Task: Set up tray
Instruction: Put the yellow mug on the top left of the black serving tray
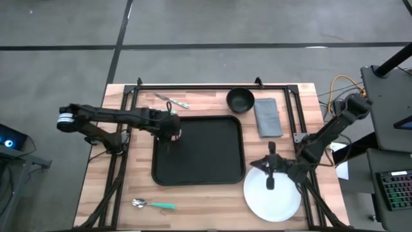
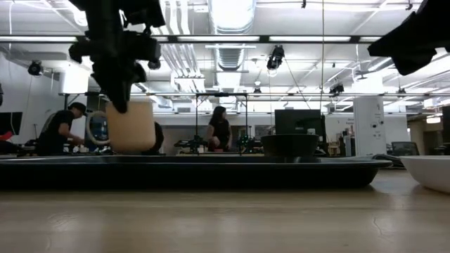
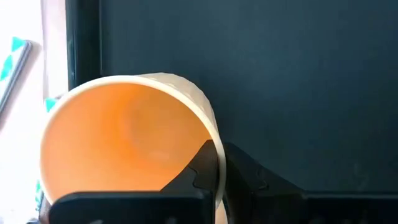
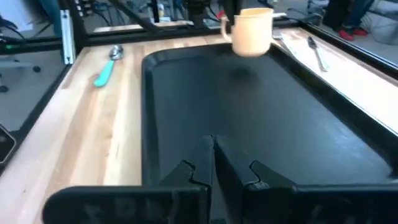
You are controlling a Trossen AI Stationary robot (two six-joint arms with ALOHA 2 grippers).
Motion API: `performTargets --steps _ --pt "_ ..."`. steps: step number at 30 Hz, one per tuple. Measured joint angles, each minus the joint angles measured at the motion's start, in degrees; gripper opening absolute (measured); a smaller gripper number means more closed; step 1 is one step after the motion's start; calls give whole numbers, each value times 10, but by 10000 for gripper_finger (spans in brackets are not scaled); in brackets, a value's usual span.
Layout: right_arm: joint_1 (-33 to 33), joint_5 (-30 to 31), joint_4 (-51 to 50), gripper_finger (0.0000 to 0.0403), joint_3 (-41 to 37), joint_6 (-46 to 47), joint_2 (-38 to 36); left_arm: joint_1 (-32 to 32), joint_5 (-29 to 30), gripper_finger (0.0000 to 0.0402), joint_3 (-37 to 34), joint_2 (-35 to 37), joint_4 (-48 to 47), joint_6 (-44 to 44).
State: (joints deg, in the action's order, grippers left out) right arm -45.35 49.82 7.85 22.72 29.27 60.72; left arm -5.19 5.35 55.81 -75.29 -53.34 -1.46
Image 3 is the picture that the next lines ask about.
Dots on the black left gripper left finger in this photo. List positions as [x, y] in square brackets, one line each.
[140, 208]

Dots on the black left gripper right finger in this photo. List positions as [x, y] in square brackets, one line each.
[264, 199]

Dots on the cream mug with orange inside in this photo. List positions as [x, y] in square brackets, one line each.
[124, 140]

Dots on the black plastic serving tray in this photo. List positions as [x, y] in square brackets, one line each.
[280, 77]

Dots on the grey cloth napkin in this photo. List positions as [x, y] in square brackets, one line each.
[14, 62]

